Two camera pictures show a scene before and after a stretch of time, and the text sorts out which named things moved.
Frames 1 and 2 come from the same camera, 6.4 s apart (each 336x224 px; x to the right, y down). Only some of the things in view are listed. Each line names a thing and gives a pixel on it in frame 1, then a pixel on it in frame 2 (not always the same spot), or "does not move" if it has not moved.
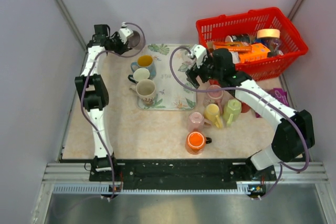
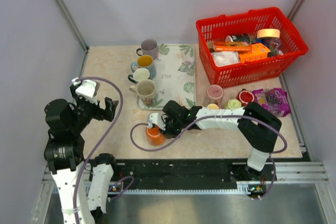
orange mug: (196, 142) to (154, 136)
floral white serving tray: (169, 94) does not move
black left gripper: (123, 47) to (107, 113)
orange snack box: (259, 51) does not move
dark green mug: (139, 74) does not move
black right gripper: (195, 72) to (167, 131)
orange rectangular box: (233, 46) does not move
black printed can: (243, 38) does not move
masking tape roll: (274, 33) does not move
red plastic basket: (217, 29) does not move
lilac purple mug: (134, 40) to (148, 46)
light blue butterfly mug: (146, 62) does not move
